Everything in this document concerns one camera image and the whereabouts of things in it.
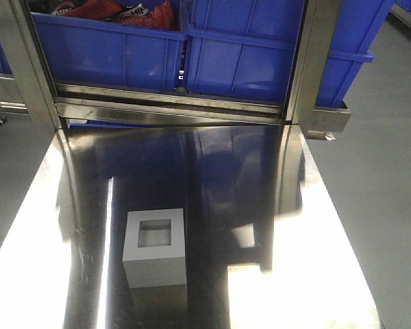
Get gray square hollow base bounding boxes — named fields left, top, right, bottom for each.
left=123, top=208, right=186, bottom=289

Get blue bin center shelf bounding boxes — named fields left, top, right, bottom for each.
left=186, top=1, right=304, bottom=103

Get blue bin shelf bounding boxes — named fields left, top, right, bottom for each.
left=316, top=1, right=394, bottom=108
left=186, top=1, right=304, bottom=103

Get blue bin with red items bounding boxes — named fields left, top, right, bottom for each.
left=32, top=1, right=188, bottom=91

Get blue bin right shelf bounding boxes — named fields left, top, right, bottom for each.
left=316, top=1, right=394, bottom=108

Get red packaged items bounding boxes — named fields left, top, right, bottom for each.
left=50, top=0, right=175, bottom=30

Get stainless steel shelf rack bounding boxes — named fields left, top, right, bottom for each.
left=0, top=1, right=350, bottom=147

